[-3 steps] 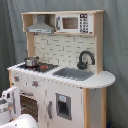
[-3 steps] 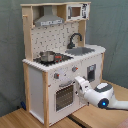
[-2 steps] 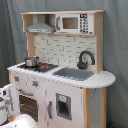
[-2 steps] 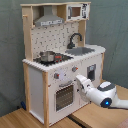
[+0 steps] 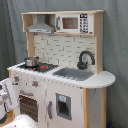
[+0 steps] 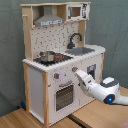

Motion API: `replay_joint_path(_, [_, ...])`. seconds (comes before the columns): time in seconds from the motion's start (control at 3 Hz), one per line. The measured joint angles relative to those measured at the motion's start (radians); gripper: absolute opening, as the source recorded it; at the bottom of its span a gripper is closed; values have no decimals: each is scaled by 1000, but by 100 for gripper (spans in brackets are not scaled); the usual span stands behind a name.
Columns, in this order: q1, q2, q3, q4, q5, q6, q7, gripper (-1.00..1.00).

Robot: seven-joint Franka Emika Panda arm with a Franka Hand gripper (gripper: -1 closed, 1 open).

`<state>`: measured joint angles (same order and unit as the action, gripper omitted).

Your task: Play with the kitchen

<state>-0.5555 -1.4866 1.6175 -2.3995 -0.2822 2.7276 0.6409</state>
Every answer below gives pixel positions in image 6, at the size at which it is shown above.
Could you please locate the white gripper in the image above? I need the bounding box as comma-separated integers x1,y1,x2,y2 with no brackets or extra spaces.
76,70,95,95

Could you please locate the red stove knob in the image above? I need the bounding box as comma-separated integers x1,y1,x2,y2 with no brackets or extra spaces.
72,66,78,72
54,73,60,79

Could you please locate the white oven door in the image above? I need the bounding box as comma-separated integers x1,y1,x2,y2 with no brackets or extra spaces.
48,77,79,125

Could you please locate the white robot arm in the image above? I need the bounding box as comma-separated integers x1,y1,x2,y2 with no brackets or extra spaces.
76,70,128,106

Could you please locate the wooden toy kitchen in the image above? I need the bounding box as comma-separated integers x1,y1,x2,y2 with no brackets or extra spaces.
22,2,105,128

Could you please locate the white dishwasher door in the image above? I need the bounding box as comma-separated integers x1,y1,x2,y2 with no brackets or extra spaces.
79,55,102,106

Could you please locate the grey toy sink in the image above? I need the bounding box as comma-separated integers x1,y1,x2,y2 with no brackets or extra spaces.
66,47,94,56

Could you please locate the black toy stovetop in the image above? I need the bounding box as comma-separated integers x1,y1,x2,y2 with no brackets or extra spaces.
35,53,71,66

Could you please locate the black toy faucet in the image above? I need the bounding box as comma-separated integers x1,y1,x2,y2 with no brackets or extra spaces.
66,32,83,50

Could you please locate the small metal pot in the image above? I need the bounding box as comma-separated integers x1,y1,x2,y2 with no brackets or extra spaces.
40,51,55,62

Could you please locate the toy microwave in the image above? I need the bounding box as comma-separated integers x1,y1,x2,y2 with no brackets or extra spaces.
66,3,90,21

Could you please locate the silver range hood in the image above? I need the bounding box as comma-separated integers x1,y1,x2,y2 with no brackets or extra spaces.
35,5,64,27

